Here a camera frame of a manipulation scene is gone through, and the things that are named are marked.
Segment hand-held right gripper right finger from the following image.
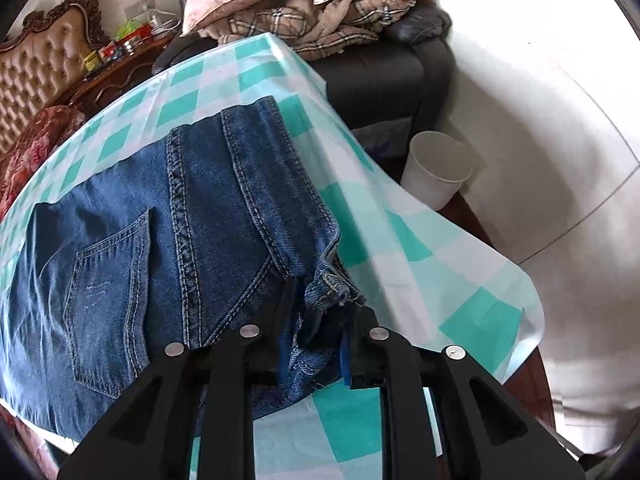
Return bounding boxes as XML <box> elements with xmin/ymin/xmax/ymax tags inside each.
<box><xmin>342</xmin><ymin>307</ymin><xmax>586</xmax><ymax>480</ymax></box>

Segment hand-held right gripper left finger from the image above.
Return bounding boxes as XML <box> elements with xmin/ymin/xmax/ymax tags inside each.
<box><xmin>57</xmin><ymin>279</ymin><xmax>302</xmax><ymax>480</ymax></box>

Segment blue denim pants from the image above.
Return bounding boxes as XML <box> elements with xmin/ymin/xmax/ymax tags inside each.
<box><xmin>0</xmin><ymin>95</ymin><xmax>368</xmax><ymax>443</ymax></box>

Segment green white checked tablecloth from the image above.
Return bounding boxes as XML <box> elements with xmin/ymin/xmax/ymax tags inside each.
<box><xmin>0</xmin><ymin>32</ymin><xmax>546</xmax><ymax>480</ymax></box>

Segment white plastic bin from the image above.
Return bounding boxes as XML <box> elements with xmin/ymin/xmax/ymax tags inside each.
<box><xmin>400</xmin><ymin>131</ymin><xmax>475</xmax><ymax>211</ymax></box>

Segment black leather armchair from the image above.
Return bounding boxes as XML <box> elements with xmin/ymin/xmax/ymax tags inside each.
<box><xmin>152</xmin><ymin>0</ymin><xmax>453</xmax><ymax>171</ymax></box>

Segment red floral blanket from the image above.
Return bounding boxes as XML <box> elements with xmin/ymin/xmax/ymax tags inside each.
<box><xmin>0</xmin><ymin>105</ymin><xmax>86</xmax><ymax>221</ymax></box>

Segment dark wooden nightstand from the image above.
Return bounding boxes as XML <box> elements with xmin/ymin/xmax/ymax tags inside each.
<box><xmin>55</xmin><ymin>30</ymin><xmax>178</xmax><ymax>111</ymax></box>

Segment beige plaid blanket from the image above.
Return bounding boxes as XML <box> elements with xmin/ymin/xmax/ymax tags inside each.
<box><xmin>197</xmin><ymin>0</ymin><xmax>418</xmax><ymax>61</ymax></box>

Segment green plastic bag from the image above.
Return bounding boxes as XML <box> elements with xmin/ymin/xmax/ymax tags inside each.
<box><xmin>116</xmin><ymin>19</ymin><xmax>151</xmax><ymax>41</ymax></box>

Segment tufted leather carved headboard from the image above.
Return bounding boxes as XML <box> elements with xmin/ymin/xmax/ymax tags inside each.
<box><xmin>0</xmin><ymin>0</ymin><xmax>108</xmax><ymax>161</ymax></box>

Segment white power strip with cable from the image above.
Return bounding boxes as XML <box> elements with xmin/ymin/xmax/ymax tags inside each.
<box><xmin>147</xmin><ymin>7</ymin><xmax>181</xmax><ymax>32</ymax></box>

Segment grey wall socket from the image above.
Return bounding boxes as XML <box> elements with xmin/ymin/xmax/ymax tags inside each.
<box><xmin>124</xmin><ymin>0</ymin><xmax>157</xmax><ymax>23</ymax></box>

